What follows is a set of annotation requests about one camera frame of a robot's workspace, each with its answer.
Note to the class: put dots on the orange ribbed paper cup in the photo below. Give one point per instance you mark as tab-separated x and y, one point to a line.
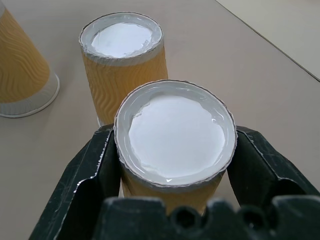
175	140
122	72
22	75

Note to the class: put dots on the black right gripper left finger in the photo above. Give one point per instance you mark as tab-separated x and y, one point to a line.
82	180

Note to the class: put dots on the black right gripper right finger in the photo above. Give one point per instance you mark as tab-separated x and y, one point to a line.
262	165

